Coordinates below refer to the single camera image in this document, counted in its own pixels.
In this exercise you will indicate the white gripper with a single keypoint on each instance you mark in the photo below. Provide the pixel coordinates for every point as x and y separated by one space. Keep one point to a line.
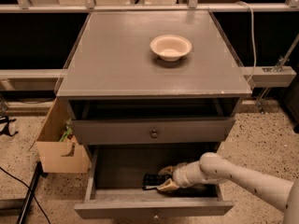
180 174

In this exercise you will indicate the blue rxbar blueberry wrapper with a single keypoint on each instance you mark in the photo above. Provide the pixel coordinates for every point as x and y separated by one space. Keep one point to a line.
151 182

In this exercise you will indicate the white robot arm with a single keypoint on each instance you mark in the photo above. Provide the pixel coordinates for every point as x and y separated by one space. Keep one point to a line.
212 168

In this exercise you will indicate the closed grey top drawer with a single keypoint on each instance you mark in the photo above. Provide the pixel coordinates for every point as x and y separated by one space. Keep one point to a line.
151 131

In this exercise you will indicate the open grey middle drawer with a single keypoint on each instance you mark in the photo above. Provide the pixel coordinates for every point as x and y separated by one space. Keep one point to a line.
115 184

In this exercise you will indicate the grey wooden drawer cabinet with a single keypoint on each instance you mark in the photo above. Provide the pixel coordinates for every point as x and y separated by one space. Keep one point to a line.
115 75

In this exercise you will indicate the cardboard box beside cabinet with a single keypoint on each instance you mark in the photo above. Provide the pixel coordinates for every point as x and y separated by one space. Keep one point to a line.
60 157

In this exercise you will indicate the green item in box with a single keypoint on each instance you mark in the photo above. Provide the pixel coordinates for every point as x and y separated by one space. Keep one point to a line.
67 131

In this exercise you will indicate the black floor bar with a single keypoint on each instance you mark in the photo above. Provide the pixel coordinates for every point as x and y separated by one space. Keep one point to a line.
30 194

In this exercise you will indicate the white paper bowl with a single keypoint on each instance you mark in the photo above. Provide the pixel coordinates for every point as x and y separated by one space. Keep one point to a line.
170 48

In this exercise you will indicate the metal rail frame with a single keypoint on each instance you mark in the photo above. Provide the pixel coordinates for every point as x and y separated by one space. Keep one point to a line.
46 8

